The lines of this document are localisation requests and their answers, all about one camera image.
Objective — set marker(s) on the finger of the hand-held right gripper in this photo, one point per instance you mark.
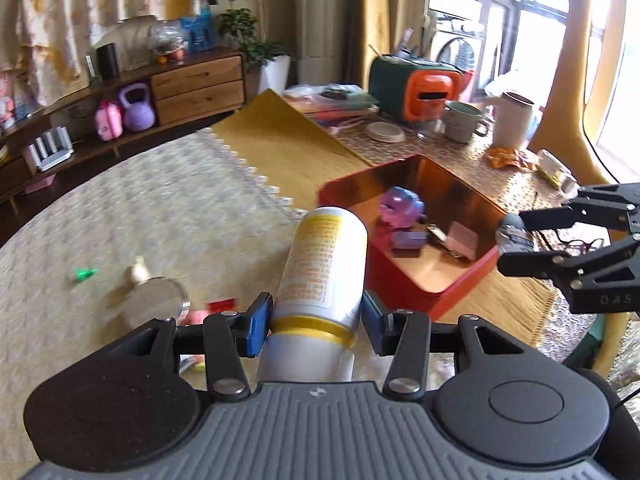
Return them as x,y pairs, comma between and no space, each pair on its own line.
550,216
530,264

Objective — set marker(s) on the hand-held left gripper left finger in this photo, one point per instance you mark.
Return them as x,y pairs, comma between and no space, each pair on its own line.
260,327

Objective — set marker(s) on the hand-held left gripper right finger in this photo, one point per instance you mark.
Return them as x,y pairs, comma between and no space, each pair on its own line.
374,327

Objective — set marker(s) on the small red packet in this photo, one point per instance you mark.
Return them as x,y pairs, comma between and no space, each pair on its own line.
222,305

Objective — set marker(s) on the red tin box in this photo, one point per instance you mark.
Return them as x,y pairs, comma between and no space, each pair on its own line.
400,282

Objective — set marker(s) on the pink tube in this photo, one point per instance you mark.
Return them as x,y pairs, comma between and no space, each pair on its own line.
192,362

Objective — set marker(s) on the white bottle with yellow label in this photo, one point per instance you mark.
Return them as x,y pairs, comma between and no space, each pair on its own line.
320,270

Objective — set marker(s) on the purple plastic piece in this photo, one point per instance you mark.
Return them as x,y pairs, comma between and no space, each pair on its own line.
407,242

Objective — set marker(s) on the round silver mirror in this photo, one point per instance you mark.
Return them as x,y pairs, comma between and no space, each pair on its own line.
150,302

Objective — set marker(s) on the purple elephant toy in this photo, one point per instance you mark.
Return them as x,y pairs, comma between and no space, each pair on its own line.
400,205

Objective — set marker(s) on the white garlic bulb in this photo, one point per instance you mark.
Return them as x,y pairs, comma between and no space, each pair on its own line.
136,272

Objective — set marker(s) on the small green plastic plug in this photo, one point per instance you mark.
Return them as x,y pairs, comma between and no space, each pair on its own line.
85,274

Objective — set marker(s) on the eyeglasses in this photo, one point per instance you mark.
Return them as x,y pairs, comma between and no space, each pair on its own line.
575,246

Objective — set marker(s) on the small clear bottle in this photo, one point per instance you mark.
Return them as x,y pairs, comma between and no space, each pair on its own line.
555,170

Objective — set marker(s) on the orange snack wrapper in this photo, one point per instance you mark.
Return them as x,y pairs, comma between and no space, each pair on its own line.
507,158

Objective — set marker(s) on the white thermos cup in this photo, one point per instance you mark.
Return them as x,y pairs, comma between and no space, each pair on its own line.
512,122

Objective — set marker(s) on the grey-green mug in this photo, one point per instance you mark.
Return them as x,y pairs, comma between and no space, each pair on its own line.
462,122

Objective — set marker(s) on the yellow dinosaur plush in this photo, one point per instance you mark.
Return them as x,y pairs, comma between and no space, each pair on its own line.
565,85

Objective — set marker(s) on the clear drinking glass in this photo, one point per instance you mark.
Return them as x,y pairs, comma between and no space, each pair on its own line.
427,127

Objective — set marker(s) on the green orange storage box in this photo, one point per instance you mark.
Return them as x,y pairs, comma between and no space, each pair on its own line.
430,90

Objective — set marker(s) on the yellow wood-pattern table mat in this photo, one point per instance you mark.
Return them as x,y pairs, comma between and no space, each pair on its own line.
280,145

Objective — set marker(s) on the washing machine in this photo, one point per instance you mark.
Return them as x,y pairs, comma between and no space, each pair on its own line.
460,55

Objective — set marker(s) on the round beige lid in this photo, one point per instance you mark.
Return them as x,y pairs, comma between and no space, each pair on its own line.
385,131

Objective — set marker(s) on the stack of books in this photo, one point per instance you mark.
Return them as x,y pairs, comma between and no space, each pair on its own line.
330,107

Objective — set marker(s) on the wooden cabinet drawer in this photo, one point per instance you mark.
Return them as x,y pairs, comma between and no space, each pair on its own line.
200,105
197,76

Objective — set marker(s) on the small black device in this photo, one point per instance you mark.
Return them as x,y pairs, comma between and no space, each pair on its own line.
332,94

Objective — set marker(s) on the purple kettlebell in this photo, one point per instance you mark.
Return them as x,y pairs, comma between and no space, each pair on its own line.
137,115

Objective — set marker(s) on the pink toy suitcase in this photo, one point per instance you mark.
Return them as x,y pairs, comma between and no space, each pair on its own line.
109,122

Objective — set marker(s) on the yellow curtain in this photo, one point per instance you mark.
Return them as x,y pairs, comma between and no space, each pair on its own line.
380,25

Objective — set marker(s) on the pink tray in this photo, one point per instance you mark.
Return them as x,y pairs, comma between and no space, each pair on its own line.
40,183

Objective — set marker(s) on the white router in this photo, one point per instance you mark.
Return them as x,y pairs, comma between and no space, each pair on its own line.
50,152

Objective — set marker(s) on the wooden television cabinet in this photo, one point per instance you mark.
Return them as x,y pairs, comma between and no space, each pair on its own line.
65,105

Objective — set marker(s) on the plastic bag of fruit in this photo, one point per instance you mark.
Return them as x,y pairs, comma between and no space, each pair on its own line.
167,42

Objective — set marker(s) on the blue picture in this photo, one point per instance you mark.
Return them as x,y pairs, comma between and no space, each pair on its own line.
197,32

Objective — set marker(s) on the standing air conditioner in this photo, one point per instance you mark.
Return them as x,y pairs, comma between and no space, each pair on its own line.
327,10

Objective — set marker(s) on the black speaker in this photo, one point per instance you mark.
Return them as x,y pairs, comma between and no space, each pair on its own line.
107,62

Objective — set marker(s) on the tall potted plant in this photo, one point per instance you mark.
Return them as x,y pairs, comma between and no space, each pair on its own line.
235,20

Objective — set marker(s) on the white shell-shaped ornament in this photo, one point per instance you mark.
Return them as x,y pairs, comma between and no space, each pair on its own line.
132,42

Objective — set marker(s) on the pink doll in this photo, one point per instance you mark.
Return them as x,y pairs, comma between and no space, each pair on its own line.
7,100

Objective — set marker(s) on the floral cloth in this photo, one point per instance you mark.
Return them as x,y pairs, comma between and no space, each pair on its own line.
75,10

